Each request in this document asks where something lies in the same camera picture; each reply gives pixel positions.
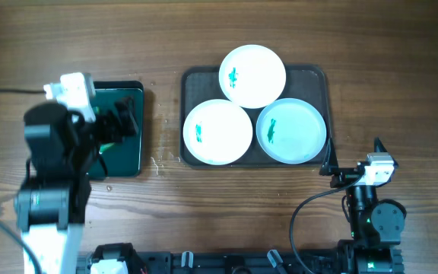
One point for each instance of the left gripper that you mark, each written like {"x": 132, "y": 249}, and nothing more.
{"x": 109, "y": 124}

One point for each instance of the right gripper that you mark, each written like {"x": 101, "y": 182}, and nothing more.
{"x": 348, "y": 176}

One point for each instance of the white plate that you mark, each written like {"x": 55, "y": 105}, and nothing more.
{"x": 291, "y": 131}
{"x": 252, "y": 76}
{"x": 217, "y": 132}

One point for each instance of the white plate top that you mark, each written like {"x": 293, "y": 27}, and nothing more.
{"x": 252, "y": 76}

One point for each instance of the green yellow sponge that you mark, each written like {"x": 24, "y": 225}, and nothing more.
{"x": 105, "y": 147}

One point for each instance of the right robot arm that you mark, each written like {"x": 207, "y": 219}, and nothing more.
{"x": 376, "y": 225}

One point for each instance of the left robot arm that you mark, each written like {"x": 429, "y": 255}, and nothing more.
{"x": 51, "y": 202}

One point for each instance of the black serving tray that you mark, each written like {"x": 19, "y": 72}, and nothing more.
{"x": 303, "y": 81}

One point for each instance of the black water basin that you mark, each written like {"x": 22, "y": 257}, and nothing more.
{"x": 123, "y": 159}

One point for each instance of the black mounting rail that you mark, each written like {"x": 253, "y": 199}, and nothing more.
{"x": 122, "y": 258}

